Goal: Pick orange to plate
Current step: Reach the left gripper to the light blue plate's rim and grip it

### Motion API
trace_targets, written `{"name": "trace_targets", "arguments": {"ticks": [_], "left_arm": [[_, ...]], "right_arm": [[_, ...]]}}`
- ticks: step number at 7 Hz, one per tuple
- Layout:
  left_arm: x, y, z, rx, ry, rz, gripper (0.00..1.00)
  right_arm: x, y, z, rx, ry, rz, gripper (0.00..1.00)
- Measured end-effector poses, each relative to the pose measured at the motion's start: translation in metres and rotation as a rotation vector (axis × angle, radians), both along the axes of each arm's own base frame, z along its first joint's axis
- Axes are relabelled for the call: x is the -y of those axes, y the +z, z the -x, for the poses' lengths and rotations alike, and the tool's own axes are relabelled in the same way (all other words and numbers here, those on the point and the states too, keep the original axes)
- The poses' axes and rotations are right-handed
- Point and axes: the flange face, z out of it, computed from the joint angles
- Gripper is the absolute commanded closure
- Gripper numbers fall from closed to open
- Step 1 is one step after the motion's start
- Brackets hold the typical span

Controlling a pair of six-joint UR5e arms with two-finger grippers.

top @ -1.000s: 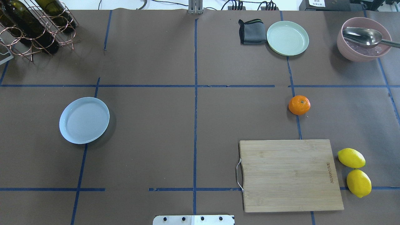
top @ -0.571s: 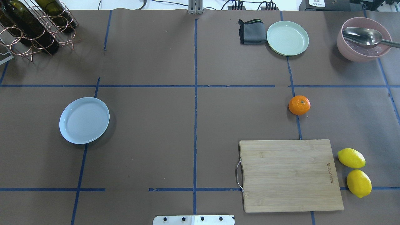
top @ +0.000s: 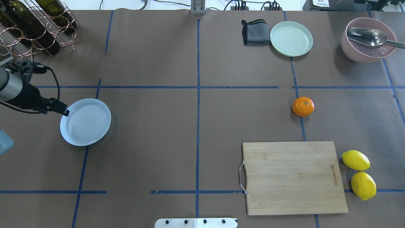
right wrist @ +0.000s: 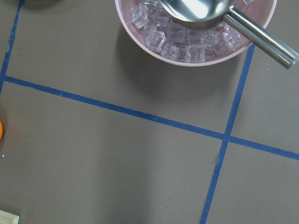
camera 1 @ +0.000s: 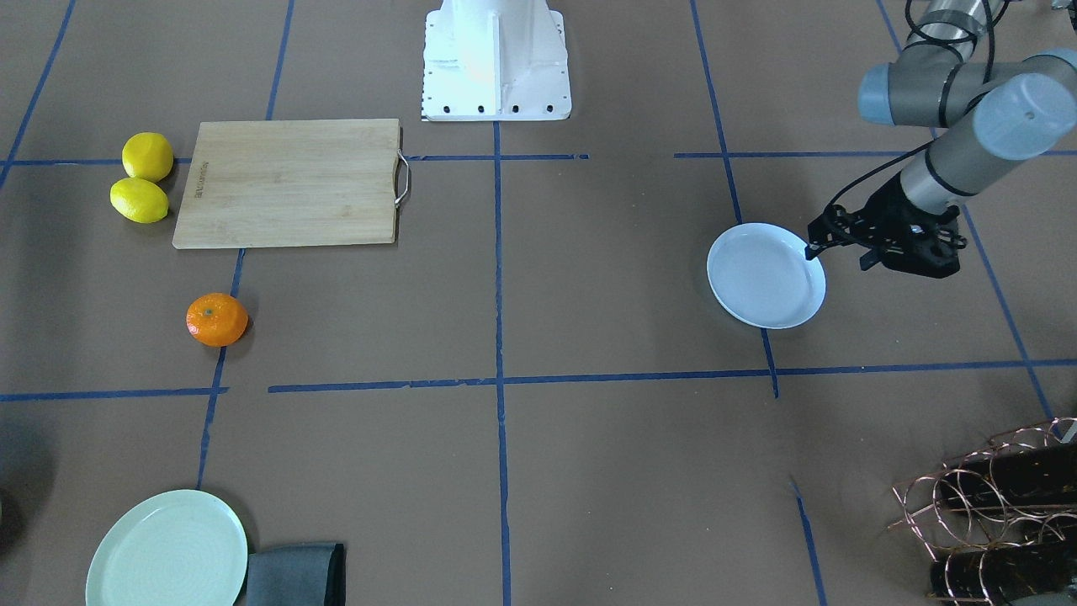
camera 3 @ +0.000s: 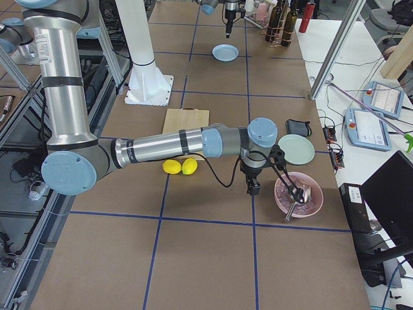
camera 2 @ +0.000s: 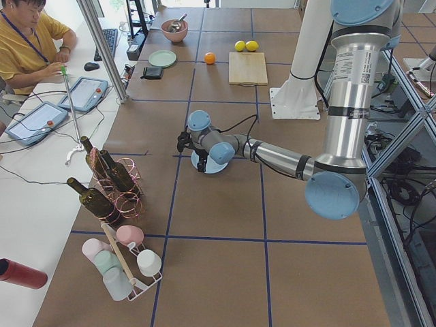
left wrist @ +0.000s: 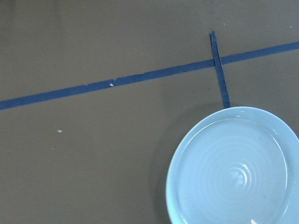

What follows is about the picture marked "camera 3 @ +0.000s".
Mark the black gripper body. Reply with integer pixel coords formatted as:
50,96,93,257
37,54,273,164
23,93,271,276
240,151,268,186
225,0,237,20

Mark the light blue plate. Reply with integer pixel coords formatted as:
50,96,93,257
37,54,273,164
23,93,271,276
212,44,239,62

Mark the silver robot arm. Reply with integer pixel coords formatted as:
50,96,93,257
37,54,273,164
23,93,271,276
20,1,277,196
198,0,239,39

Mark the light green plate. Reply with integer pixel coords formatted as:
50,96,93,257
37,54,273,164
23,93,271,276
278,134,315,165

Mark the pink bowl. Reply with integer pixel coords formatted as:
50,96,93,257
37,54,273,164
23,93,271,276
274,172,323,218

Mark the dark wine bottle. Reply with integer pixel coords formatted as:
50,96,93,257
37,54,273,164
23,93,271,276
281,0,298,47
265,0,288,43

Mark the metal scoop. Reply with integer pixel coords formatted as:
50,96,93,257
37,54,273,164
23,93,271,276
285,185,312,222

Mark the grey folded cloth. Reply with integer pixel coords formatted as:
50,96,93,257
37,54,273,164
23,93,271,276
286,119,312,137

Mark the yellow lemon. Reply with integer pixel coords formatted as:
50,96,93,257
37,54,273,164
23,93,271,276
162,160,182,174
181,158,198,175

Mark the red thermos bottle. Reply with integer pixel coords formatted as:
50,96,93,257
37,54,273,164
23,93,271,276
299,2,316,33

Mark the wooden cutting board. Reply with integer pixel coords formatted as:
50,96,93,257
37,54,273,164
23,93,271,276
162,108,210,134

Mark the teach pendant tablet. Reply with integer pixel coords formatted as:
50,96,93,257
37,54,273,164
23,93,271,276
345,107,392,152
362,81,405,119

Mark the black computer monitor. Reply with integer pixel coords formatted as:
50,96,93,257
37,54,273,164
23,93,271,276
361,151,412,245

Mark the green tipped grabber stick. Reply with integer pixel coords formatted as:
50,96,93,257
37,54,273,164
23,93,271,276
329,82,413,153

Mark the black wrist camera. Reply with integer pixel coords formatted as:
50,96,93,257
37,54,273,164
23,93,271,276
268,145,287,171

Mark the copper wire bottle rack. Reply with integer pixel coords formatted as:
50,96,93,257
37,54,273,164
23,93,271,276
259,20,296,47

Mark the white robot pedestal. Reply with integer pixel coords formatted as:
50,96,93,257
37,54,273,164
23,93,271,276
116,0,174,107

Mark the aluminium frame post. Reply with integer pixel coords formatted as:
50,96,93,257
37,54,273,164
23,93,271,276
309,0,367,100

